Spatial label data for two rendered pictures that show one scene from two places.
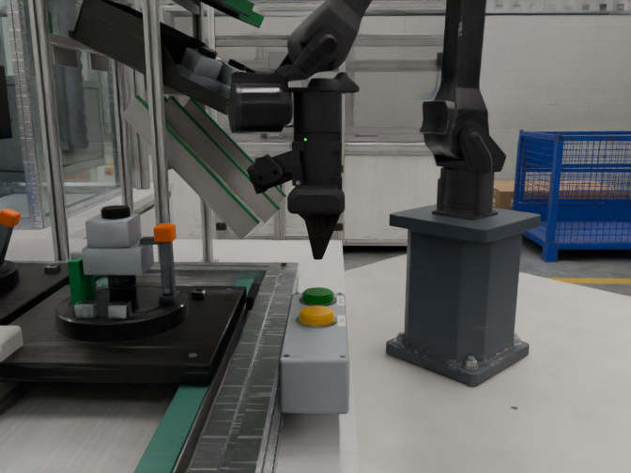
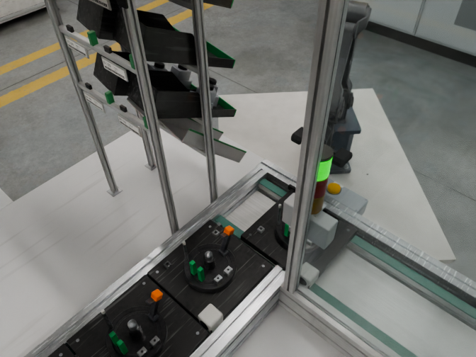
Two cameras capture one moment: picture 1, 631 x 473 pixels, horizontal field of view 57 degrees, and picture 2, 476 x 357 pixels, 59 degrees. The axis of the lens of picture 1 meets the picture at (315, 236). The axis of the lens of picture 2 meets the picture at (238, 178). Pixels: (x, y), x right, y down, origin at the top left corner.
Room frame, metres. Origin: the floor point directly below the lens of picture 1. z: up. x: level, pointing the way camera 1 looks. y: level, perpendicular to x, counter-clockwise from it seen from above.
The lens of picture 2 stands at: (0.28, 0.86, 1.94)
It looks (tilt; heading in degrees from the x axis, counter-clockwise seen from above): 46 degrees down; 311
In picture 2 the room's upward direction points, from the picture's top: 1 degrees counter-clockwise
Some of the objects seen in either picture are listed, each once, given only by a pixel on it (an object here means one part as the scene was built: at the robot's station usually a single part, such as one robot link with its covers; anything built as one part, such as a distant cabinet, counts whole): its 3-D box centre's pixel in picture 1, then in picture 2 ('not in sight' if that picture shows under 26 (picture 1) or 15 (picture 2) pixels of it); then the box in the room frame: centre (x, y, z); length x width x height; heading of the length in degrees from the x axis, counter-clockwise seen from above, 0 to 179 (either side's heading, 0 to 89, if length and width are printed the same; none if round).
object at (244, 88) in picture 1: (283, 82); not in sight; (0.69, 0.04, 1.23); 0.12 x 0.08 x 0.11; 108
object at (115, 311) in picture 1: (119, 310); not in sight; (0.57, 0.20, 1.00); 0.02 x 0.01 x 0.02; 89
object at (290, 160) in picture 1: (275, 167); not in sight; (0.70, 0.05, 1.13); 0.07 x 0.07 x 0.06; 0
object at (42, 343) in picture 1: (125, 325); (299, 234); (0.62, 0.21, 0.96); 0.24 x 0.24 x 0.02; 89
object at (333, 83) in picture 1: (317, 102); not in sight; (0.71, 0.00, 1.21); 0.09 x 0.06 x 0.07; 108
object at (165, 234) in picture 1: (159, 259); not in sight; (0.62, 0.17, 1.04); 0.04 x 0.02 x 0.08; 89
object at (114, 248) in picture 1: (108, 238); not in sight; (0.62, 0.23, 1.06); 0.08 x 0.04 x 0.07; 89
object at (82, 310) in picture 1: (86, 309); not in sight; (0.57, 0.24, 1.00); 0.02 x 0.01 x 0.02; 89
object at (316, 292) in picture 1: (317, 298); not in sight; (0.71, 0.00, 0.96); 0.04 x 0.04 x 0.02
